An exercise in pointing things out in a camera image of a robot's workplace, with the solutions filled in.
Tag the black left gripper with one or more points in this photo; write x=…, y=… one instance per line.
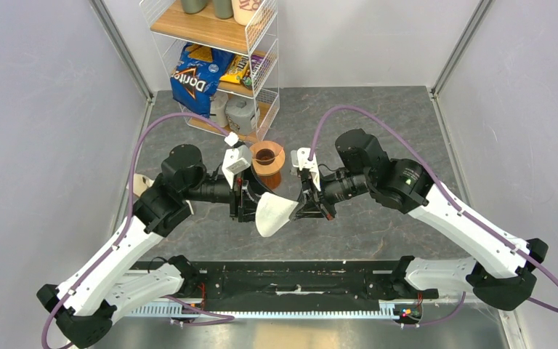
x=243, y=200

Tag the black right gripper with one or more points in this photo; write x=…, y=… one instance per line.
x=313, y=203

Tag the single white coffee filter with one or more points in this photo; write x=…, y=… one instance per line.
x=272, y=213

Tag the amber glass carafe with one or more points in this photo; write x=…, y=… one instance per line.
x=272, y=181

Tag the wooden ring dripper stand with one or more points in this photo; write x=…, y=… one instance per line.
x=270, y=169

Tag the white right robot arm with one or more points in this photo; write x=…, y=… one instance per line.
x=499, y=267

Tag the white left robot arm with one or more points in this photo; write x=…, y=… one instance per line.
x=87, y=305

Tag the white paper roll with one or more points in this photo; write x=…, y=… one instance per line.
x=217, y=109

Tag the grey jug on shelf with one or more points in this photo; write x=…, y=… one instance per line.
x=242, y=114

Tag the blue Doritos chip bag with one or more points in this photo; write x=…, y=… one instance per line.
x=195, y=79

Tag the yellow snack bag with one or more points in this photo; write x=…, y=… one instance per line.
x=239, y=70

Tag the green can on shelf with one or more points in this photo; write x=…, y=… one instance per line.
x=192, y=7

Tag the cream cup on shelf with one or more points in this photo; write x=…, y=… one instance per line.
x=244, y=11

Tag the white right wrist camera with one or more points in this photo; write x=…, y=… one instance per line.
x=303, y=159

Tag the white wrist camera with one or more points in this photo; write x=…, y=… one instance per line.
x=303, y=159
x=238, y=158

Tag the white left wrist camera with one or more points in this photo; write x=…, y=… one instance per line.
x=238, y=158

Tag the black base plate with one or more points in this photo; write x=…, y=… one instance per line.
x=362, y=289

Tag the white wire shelf rack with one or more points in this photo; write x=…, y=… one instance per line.
x=168, y=19

